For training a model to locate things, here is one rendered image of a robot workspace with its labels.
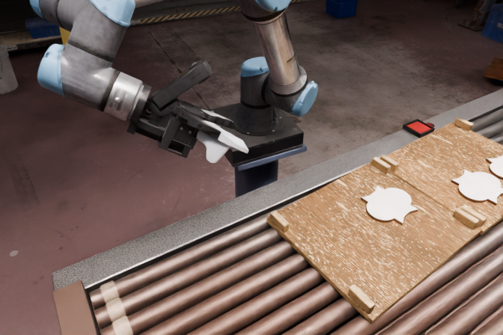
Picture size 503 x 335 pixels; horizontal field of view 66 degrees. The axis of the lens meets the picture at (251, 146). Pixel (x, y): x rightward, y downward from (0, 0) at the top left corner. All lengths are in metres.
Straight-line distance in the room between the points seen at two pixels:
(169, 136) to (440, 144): 0.97
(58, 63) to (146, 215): 1.82
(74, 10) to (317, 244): 0.71
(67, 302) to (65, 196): 1.83
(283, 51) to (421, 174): 0.55
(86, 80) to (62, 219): 1.94
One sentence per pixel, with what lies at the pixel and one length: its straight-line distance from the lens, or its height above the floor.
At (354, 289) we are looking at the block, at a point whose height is 0.96.
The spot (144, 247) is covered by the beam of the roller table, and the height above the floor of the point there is 0.91.
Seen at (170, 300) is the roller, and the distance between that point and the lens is 0.91.
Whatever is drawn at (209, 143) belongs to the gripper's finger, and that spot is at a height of 1.29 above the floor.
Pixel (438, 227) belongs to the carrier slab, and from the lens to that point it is 1.11.
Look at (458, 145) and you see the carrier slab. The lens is 1.44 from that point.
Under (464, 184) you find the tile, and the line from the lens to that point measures 1.26.
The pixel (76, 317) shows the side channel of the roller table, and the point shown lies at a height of 0.95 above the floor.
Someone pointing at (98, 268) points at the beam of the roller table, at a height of 0.92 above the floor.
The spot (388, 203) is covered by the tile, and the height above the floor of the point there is 0.95.
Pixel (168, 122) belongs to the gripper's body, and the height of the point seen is 1.31.
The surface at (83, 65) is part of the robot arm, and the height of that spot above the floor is 1.42.
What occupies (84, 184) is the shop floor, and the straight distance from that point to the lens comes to 2.77.
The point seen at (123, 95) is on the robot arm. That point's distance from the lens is 0.67.
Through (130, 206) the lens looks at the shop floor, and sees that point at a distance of 2.51.
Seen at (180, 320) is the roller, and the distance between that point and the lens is 0.89.
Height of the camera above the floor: 1.67
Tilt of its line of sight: 35 degrees down
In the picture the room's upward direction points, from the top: straight up
